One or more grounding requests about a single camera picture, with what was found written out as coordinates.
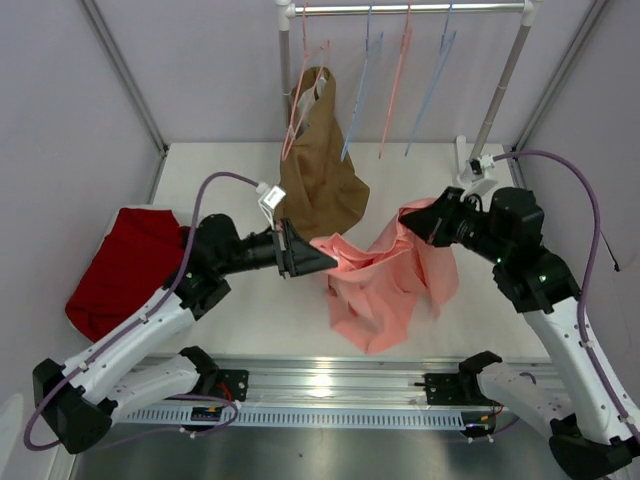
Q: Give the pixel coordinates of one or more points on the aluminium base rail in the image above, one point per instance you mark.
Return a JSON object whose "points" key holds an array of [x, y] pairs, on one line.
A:
{"points": [[336, 382]]}

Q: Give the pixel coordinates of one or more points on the blue wire hanger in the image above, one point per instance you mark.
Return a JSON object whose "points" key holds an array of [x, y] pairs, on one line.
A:
{"points": [[373, 45], [447, 40]]}

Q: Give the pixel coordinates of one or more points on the brown skirt on hanger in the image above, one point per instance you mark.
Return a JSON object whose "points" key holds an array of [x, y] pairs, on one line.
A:
{"points": [[324, 195]]}

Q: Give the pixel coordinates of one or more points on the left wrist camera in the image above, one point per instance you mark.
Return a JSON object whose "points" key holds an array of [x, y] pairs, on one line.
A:
{"points": [[269, 197]]}

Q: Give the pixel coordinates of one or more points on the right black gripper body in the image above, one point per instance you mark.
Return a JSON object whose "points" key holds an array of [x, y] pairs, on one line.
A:
{"points": [[443, 220]]}

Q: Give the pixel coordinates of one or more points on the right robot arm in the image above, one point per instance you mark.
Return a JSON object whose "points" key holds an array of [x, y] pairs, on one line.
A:
{"points": [[595, 433]]}

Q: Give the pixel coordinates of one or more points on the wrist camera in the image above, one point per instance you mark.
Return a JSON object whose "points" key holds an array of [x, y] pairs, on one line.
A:
{"points": [[477, 176], [269, 197]]}

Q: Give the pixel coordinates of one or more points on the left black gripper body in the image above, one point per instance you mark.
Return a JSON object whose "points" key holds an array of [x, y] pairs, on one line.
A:
{"points": [[287, 257]]}

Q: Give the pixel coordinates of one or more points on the pink pleated skirt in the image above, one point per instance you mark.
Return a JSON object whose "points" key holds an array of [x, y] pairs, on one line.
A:
{"points": [[372, 293]]}

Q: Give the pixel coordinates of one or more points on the white metal clothes rack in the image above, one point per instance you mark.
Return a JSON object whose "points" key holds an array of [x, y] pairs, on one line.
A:
{"points": [[528, 10]]}

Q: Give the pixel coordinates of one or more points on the pink wire hanger middle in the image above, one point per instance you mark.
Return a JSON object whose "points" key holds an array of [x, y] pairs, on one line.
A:
{"points": [[402, 57]]}

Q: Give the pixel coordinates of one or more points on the red garment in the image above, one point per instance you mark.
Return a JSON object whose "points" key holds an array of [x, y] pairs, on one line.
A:
{"points": [[142, 250]]}

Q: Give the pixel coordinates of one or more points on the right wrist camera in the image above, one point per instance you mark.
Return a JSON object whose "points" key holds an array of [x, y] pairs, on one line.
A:
{"points": [[477, 176]]}

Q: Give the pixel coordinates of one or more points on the slotted cable duct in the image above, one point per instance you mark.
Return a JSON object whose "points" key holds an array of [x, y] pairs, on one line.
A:
{"points": [[411, 419]]}

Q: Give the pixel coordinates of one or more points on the pink hanger holding brown skirt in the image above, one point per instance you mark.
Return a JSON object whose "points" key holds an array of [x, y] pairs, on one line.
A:
{"points": [[297, 100]]}

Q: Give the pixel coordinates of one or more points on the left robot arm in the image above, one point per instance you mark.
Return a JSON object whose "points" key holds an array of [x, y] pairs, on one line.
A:
{"points": [[82, 398]]}

